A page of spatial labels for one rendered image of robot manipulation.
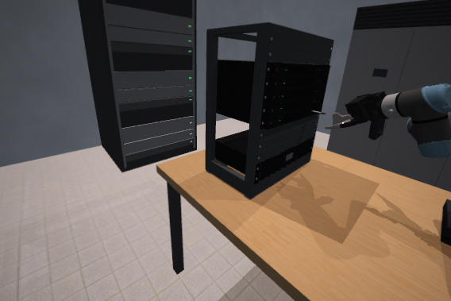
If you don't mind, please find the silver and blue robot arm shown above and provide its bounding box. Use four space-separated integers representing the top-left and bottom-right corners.
368 84 451 158

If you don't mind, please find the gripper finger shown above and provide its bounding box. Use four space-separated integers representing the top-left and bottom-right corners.
325 113 362 129

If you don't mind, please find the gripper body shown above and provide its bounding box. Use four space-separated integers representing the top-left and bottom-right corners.
345 91 388 123

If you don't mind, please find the black server rack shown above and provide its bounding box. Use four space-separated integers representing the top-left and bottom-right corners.
205 22 334 200

